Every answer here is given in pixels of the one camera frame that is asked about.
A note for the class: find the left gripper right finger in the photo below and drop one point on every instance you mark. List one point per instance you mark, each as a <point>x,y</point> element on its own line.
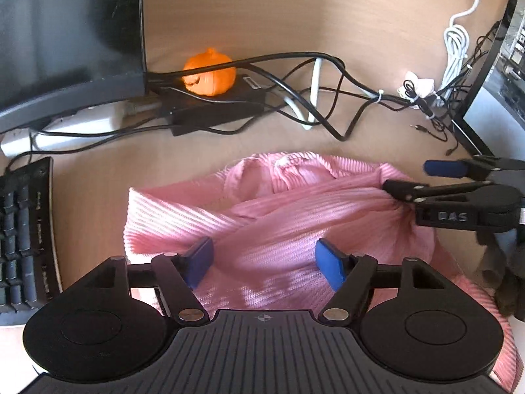
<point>408,317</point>

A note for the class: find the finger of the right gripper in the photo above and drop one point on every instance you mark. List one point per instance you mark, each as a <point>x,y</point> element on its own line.
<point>477,168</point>
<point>464,206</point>

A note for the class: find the orange pumpkin figurine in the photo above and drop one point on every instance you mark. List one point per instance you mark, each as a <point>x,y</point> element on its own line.
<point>211,83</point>

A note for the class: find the computer case glass panel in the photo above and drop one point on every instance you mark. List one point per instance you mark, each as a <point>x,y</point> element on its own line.
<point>489,120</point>

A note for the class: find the black curved monitor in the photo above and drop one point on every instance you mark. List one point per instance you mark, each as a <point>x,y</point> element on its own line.
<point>61,56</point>

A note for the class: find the gloved operator hand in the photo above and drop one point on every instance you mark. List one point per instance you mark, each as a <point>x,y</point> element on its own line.
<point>501,269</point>

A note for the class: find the black hub box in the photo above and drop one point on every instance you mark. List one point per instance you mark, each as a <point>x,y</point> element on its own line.
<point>188,114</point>

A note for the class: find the black keyboard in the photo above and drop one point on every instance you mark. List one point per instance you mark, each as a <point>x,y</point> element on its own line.
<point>30,275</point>

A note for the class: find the pink knitted garment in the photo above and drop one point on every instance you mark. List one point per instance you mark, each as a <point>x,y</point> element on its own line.
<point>265,215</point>

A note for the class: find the white cable tie clump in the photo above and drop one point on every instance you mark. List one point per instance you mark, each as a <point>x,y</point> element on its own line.
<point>414,87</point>

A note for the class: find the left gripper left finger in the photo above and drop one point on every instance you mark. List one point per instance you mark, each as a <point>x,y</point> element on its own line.
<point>119,317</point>

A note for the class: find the silver monitor stand base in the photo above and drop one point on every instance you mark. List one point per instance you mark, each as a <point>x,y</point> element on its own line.
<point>85,127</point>

